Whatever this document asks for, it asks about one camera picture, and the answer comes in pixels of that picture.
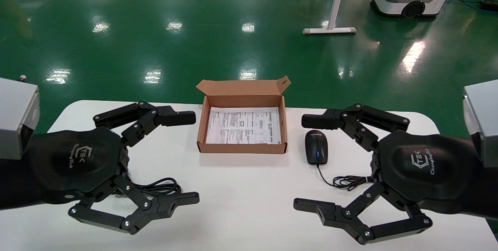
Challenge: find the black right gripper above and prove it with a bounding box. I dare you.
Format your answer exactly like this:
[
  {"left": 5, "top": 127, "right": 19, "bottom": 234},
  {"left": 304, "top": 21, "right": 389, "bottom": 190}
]
[{"left": 293, "top": 103, "right": 482, "bottom": 245}]

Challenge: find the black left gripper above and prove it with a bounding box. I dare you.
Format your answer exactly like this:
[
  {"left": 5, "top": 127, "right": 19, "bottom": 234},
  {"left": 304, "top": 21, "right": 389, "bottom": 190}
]
[{"left": 27, "top": 101, "right": 201, "bottom": 235}]

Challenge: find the black wired computer mouse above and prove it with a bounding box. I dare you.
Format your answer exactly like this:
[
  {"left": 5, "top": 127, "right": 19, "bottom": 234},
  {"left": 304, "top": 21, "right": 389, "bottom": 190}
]
[{"left": 305, "top": 130, "right": 375, "bottom": 191}]

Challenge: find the thick black cable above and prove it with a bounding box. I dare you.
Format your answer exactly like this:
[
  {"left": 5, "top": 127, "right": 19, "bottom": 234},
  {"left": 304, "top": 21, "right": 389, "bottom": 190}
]
[{"left": 117, "top": 178, "right": 182, "bottom": 198}]

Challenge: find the brown cardboard box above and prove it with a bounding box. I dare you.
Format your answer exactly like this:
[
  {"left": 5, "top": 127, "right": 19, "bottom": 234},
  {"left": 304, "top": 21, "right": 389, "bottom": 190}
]
[{"left": 196, "top": 75, "right": 291, "bottom": 154}]

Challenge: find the printed white paper sheet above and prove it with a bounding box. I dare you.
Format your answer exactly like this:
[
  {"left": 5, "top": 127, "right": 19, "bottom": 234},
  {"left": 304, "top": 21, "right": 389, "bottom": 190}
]
[{"left": 205, "top": 107, "right": 282, "bottom": 145}]

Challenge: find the white table leg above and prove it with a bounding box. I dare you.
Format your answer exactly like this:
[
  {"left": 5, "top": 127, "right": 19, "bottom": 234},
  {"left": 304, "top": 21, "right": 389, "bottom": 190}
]
[{"left": 303, "top": 0, "right": 357, "bottom": 35}]

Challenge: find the blue floor cable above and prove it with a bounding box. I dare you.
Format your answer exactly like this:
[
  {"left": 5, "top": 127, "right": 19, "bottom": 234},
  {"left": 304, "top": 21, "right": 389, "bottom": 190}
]
[{"left": 445, "top": 0, "right": 485, "bottom": 8}]

